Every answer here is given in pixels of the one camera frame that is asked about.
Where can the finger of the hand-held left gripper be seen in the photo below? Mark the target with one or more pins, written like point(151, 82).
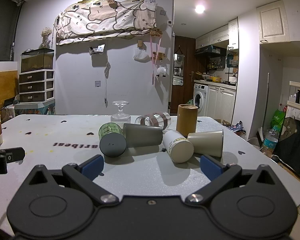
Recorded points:
point(13, 154)

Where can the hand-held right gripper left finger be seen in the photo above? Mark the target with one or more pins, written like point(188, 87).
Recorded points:
point(93, 167)

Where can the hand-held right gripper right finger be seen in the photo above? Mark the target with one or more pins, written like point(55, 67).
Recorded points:
point(210, 167)

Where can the beige cup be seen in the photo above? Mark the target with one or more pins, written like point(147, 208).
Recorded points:
point(208, 143)

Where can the dark cup with green label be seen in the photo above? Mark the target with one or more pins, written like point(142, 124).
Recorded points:
point(112, 141)

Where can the white cup with yellow label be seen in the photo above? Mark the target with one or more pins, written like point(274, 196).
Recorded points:
point(178, 148)

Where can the brown bamboo cup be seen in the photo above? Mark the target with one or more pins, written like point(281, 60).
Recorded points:
point(187, 118)

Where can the grey cup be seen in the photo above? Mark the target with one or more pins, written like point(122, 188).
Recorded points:
point(143, 136)

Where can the printed storage cabinet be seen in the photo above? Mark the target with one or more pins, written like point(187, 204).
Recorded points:
point(35, 108)

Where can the wooden panel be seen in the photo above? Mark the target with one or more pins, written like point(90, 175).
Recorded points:
point(2, 90)

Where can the clear ribbed goblet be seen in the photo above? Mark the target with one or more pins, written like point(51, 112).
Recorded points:
point(120, 113)

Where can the clear water bottle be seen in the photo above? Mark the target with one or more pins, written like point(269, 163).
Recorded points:
point(269, 142)

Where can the white lower kitchen cabinets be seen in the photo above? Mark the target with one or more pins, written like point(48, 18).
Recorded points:
point(221, 102)

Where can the white kitchen cabinets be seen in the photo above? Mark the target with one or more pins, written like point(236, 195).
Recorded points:
point(221, 102)
point(216, 36)

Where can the white washing machine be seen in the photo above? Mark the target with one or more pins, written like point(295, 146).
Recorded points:
point(200, 98)

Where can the clear glass with brown band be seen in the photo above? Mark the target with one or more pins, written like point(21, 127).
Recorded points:
point(156, 120)

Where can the white drawer unit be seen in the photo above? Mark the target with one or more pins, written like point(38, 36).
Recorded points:
point(36, 86)

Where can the green plastic bag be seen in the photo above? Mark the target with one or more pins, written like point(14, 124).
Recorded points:
point(278, 119)

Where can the black lettered board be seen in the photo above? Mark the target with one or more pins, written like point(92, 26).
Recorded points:
point(293, 150)

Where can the glass fish tank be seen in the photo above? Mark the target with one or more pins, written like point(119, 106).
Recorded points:
point(37, 60)

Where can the hanging mirror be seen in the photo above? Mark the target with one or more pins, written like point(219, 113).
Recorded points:
point(178, 68)

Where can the white plush sheep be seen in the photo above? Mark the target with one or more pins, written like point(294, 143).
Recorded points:
point(161, 72)

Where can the brown wooden door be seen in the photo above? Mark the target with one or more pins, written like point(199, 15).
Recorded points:
point(187, 62)

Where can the black range hood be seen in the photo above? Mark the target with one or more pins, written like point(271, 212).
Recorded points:
point(210, 50)

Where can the dark curtain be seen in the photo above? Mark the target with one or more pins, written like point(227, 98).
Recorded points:
point(2, 25)

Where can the dried flower bouquet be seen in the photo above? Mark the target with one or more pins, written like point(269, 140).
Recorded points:
point(46, 35)

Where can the pink ribbon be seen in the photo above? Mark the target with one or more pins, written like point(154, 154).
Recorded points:
point(152, 60)

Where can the white plastic bag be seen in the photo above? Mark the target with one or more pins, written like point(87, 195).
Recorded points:
point(141, 55)

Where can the white upper kitchen cabinets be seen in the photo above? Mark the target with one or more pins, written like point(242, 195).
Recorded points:
point(216, 36)

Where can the printed blanket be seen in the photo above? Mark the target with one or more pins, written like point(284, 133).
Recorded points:
point(107, 17)

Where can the round ceiling light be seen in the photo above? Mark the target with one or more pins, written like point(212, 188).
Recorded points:
point(199, 8)

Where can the clear wall organiser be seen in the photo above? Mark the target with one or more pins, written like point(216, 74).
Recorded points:
point(97, 50)

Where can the white tall wall cabinet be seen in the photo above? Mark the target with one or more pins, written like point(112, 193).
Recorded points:
point(275, 20)

